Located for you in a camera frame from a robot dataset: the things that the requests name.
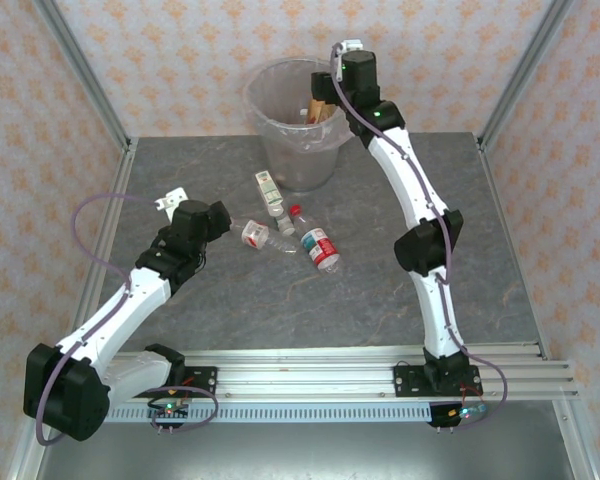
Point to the clear bottle red white label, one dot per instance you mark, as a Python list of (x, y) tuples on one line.
[(254, 234)]

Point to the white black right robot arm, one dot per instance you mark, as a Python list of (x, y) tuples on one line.
[(405, 175)]

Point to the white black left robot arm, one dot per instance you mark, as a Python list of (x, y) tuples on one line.
[(105, 320)]

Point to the clear plastic bin liner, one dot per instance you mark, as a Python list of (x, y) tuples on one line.
[(340, 135)]

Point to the translucent grey waste bin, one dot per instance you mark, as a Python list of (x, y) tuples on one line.
[(300, 165)]

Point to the bottle green white label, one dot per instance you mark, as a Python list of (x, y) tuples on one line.
[(269, 192)]

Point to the clear bottle red cap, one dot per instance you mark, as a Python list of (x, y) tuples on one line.
[(320, 247)]

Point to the circuit board with LEDs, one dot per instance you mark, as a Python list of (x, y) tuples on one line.
[(462, 412), (170, 409)]

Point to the grey metal front panel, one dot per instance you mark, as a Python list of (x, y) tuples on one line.
[(305, 450)]

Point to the aluminium table side rail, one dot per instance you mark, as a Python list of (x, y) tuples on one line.
[(515, 250), (117, 175)]

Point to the aluminium frame post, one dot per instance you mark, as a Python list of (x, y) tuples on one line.
[(86, 75), (523, 75)]

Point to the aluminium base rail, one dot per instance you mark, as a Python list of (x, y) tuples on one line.
[(305, 375)]

